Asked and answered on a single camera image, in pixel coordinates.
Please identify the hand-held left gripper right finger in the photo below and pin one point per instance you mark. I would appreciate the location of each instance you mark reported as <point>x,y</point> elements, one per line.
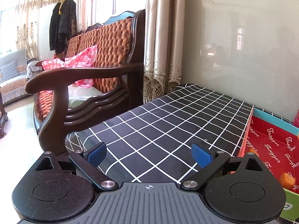
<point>201,155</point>

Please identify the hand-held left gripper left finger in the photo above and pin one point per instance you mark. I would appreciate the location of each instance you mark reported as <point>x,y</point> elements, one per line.
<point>98,155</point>

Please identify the orange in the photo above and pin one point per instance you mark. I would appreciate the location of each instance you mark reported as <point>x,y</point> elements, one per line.
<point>287,180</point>
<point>255,151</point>

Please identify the red printed cardboard box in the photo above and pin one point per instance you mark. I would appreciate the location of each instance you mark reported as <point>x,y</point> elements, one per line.
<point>275,144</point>

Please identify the black white grid tablecloth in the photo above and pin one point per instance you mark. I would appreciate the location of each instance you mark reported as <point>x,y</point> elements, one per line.
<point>163,126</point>

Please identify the pale green seat mat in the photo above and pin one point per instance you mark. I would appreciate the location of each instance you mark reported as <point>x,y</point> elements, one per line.
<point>81,95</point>

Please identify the dark wooden armchair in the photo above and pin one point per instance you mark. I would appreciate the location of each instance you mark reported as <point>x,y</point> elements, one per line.
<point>93,71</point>

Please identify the pink checked cloth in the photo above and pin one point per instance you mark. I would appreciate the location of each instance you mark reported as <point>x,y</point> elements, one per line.
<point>81,58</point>

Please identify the dark wooden furniture leg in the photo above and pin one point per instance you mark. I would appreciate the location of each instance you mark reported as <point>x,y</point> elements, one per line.
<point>3,121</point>

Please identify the grey covered sofa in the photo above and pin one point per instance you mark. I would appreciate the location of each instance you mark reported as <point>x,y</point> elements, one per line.
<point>14,86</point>

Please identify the orange tufted chair cushion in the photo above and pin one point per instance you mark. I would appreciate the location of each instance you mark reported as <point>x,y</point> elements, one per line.
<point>109,42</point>

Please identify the grey glossy cabinet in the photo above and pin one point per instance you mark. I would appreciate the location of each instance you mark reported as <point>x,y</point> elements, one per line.
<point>238,39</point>

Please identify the beige satin curtain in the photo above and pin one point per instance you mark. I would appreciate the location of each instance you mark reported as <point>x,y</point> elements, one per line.
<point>161,39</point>

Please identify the grey patterned cushion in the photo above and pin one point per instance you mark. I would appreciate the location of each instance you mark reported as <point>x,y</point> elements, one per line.
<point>9,71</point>

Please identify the white board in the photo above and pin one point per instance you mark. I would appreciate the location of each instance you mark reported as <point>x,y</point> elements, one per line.
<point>44,32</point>

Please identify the black puffer coat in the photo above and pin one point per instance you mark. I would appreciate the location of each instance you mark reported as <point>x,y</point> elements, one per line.
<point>67,18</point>

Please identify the sheer embroidered curtain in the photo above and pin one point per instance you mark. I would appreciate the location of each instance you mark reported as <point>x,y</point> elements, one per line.
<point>28,9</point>

